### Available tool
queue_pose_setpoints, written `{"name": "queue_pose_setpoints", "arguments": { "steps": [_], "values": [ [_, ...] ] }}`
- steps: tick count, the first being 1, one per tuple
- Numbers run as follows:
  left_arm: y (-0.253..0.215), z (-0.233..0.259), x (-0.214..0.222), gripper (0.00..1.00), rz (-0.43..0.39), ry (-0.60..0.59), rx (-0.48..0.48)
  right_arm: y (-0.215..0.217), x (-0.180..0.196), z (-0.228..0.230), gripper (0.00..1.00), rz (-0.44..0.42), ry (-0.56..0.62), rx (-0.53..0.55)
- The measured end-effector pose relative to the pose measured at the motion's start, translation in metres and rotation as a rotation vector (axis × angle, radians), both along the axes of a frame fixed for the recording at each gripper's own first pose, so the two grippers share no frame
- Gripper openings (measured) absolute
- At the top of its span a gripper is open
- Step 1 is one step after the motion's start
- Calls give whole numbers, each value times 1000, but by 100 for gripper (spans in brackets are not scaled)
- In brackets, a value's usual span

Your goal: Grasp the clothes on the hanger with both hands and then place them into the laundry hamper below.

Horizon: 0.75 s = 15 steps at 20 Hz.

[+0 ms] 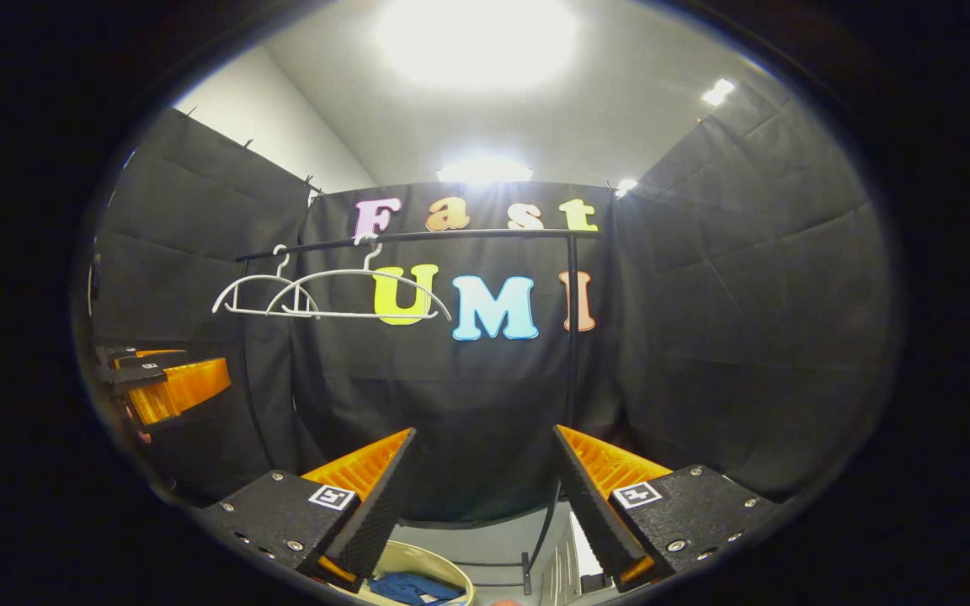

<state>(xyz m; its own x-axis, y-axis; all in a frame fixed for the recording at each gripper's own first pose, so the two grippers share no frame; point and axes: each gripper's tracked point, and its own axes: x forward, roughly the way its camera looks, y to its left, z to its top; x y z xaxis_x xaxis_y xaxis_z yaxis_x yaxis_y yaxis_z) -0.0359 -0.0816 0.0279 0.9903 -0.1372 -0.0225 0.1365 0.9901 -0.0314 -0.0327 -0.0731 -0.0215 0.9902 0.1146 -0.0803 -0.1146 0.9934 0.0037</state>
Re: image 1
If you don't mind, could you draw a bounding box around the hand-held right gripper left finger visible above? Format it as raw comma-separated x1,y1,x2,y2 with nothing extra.
197,427,418,594

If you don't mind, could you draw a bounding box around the beige laundry hamper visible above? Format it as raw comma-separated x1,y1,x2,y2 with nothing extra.
329,539,477,606

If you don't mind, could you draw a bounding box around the white storage box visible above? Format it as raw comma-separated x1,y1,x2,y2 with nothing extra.
538,509,616,600

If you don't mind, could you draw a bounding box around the large ceiling light panel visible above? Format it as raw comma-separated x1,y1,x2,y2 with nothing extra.
376,0,578,92

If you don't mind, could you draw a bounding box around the blue corduroy jacket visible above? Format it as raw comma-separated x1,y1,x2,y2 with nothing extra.
367,572,467,605

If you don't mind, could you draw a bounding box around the black backdrop cloth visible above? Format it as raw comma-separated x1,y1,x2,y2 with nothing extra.
89,80,894,523

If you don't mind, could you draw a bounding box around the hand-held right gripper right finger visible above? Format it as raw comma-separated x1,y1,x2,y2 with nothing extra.
552,424,781,592

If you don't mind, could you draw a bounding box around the black metal garment rack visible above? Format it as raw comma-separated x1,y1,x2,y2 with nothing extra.
235,227,605,597

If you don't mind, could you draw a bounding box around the white clothes hanger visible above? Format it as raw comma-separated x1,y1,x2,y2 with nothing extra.
266,237,453,324
212,245,320,319

